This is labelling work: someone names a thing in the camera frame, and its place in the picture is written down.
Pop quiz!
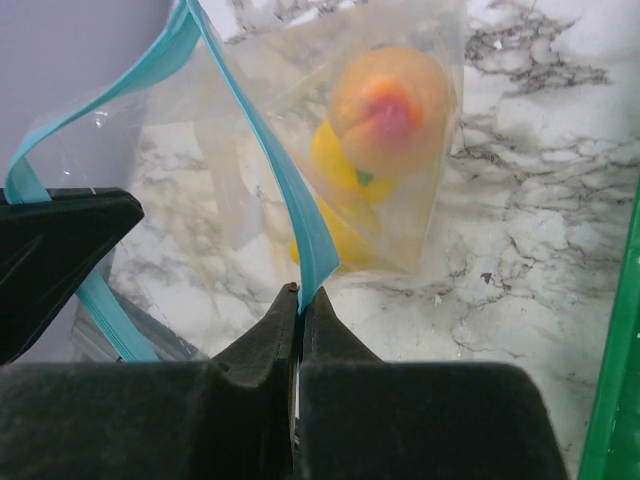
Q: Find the green plastic tray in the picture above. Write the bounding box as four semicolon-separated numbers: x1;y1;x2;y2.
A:
577;198;640;480

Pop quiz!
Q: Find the yellow lemon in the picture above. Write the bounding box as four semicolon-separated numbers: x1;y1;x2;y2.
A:
310;119;399;204

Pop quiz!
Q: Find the yellow peach with leaf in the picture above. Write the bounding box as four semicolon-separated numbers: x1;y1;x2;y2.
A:
329;46;452;177

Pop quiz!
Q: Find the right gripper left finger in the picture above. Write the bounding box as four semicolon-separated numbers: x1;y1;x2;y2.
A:
1;283;298;479

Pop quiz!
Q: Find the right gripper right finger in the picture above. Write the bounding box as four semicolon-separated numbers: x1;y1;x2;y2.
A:
299;290;568;479

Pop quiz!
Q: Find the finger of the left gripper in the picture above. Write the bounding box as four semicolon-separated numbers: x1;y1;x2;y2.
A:
1;188;144;364

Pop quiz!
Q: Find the clear zip bag teal zipper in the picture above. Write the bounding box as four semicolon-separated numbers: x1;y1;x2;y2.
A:
4;1;467;361

